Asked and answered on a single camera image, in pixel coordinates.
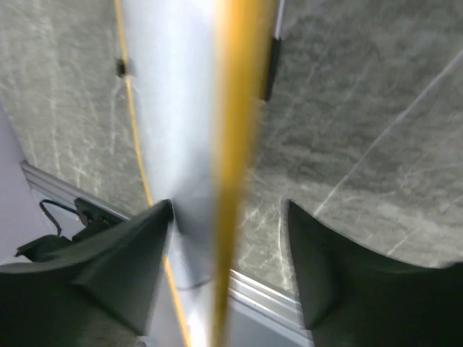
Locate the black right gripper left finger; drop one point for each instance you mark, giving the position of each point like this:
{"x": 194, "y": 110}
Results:
{"x": 114, "y": 273}

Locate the metal wire whiteboard stand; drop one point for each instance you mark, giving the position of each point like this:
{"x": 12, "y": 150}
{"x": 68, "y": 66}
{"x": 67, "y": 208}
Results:
{"x": 272, "y": 59}

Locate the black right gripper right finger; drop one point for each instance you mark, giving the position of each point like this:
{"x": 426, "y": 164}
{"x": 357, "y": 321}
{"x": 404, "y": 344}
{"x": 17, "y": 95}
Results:
{"x": 353, "y": 296}

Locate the yellow framed whiteboard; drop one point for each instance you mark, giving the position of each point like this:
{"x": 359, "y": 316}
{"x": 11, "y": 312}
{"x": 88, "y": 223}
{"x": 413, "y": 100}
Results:
{"x": 196, "y": 72}

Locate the aluminium mounting rail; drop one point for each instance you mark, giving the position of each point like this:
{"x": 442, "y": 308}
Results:
{"x": 266, "y": 317}

